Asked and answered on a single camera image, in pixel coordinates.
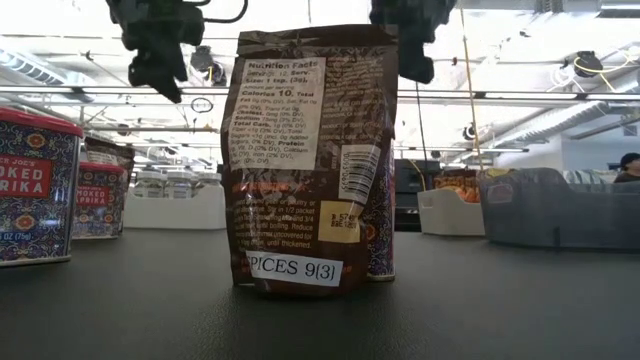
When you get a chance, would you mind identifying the yellow cable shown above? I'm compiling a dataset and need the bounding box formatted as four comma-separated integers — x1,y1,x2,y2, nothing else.
458,7,485,170

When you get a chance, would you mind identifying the dark grey translucent bin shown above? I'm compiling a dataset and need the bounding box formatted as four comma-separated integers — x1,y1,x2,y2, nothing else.
476,167,640,251

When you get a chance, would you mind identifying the white bin with handle slots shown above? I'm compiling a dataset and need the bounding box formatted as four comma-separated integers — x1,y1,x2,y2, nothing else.
417,187,486,237

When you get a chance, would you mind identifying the black hanging ring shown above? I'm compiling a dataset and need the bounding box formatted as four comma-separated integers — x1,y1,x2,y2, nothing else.
189,96,215,115

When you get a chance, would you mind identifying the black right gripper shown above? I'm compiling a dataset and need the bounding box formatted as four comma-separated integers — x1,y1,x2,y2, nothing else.
369,0,457,85

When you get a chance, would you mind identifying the red-lidded smoked paprika tin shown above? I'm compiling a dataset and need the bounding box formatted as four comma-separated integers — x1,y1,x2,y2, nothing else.
362,144,397,282
71,160,126,240
0,106,85,268

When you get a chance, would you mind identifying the black perforated computer case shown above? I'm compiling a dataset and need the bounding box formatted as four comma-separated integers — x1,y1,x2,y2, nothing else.
393,158,441,232

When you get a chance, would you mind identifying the low white plastic bin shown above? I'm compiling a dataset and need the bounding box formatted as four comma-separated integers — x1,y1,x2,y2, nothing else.
122,184,228,231

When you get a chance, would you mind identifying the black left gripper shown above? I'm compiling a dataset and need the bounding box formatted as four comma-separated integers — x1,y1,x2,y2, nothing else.
105,0,207,105

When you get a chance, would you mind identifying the person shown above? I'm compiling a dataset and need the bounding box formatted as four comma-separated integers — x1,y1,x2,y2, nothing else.
612,152,640,185

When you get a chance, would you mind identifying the black ceiling cable reel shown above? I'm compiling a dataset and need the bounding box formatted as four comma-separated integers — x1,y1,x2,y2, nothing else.
572,49,606,79
189,45,227,86

